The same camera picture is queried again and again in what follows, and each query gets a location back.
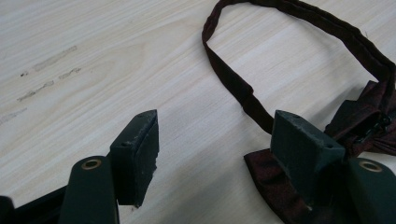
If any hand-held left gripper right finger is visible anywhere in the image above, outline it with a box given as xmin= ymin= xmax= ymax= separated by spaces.
xmin=270 ymin=109 xmax=347 ymax=207

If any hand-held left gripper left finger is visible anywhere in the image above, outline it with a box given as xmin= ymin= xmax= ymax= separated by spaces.
xmin=109 ymin=108 xmax=161 ymax=209

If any dark maroon bow tie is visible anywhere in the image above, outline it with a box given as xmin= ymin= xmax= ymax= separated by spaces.
xmin=201 ymin=0 xmax=396 ymax=224

